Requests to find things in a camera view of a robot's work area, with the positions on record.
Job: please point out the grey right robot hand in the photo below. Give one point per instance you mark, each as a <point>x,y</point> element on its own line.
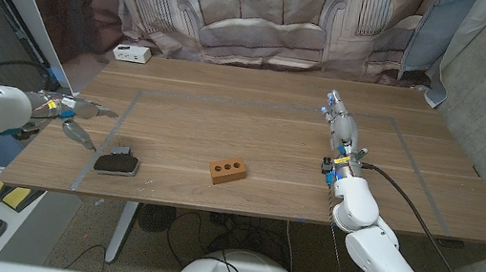
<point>344,129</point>

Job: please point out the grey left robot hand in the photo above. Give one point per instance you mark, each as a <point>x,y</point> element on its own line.
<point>78,107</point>

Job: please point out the black felt board eraser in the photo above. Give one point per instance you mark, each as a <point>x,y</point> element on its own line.
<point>115,164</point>

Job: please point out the brown three-hole wooden block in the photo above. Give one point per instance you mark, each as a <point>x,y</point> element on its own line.
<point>228,172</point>

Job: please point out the white power strip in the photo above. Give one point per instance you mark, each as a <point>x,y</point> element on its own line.
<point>132,53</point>

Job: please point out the blue chair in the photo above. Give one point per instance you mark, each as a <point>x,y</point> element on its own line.
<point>4,151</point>

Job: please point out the white table leg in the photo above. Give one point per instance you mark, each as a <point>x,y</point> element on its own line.
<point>122,229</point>

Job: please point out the white floor platform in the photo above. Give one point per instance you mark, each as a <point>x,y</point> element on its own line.
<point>40,231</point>

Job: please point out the round black floor fan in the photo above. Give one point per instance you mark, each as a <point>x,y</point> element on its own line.
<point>156,218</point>

